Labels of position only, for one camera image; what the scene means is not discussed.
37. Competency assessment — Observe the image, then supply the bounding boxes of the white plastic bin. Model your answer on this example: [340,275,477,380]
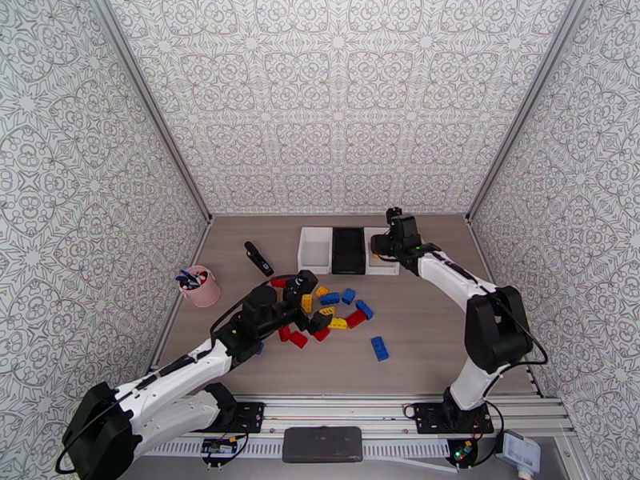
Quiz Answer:
[364,226,400,276]
[298,226,334,276]

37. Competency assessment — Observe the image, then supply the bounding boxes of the black plastic bin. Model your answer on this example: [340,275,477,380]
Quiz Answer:
[331,226,366,276]

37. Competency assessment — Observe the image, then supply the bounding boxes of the pink pen cup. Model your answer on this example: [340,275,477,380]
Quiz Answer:
[178,265,222,309]

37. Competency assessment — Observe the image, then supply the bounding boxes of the dark grey pad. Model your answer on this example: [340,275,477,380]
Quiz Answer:
[282,426,363,464]

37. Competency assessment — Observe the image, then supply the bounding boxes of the small circuit board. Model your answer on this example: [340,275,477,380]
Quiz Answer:
[201,439,236,457]
[447,439,478,467]

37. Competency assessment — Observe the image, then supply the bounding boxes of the white device box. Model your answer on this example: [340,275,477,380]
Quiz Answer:
[502,429,542,477]

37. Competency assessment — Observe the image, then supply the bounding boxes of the aluminium table side rail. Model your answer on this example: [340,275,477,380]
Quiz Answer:
[467,217,545,398]
[149,217,214,370]

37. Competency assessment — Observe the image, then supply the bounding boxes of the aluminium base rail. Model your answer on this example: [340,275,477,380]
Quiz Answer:
[112,393,571,440]

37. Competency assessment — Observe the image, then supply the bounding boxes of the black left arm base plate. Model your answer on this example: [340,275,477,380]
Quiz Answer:
[185,402,265,434]

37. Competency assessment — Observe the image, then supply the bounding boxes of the white slotted cable duct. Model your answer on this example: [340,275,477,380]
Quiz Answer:
[145,438,451,458]

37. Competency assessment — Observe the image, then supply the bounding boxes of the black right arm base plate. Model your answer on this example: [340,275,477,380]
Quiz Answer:
[414,402,494,434]

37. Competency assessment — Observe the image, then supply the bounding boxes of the aluminium frame post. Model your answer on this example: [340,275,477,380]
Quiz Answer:
[465,0,594,225]
[85,0,214,225]

